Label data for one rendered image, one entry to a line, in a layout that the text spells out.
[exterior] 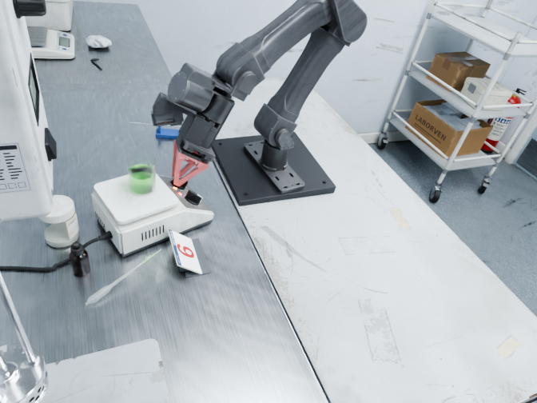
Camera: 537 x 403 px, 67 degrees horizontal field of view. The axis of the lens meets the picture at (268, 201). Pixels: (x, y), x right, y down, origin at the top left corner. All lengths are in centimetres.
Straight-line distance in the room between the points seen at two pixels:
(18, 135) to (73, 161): 79
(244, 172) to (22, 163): 76
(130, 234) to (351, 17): 58
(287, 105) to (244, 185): 21
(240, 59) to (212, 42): 153
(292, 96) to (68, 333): 61
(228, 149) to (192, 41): 129
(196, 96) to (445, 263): 62
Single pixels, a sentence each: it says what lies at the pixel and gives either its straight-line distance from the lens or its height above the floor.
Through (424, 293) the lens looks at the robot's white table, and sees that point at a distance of 87.
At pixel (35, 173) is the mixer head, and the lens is 27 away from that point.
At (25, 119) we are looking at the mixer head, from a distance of 25.
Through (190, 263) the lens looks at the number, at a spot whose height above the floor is 92.
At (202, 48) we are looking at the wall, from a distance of 231.
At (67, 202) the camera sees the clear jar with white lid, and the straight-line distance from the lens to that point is 80.
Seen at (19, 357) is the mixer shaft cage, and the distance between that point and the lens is 51.
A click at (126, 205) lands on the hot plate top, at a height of 99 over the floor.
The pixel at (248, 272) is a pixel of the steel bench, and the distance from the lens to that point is 78.
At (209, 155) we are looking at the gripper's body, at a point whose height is 104.
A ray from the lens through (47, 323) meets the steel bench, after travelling 74.
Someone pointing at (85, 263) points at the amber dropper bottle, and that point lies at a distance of 76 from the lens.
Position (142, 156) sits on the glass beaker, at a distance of 79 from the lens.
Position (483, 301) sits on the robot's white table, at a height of 90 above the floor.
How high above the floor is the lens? 149
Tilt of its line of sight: 39 degrees down
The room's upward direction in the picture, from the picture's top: 12 degrees clockwise
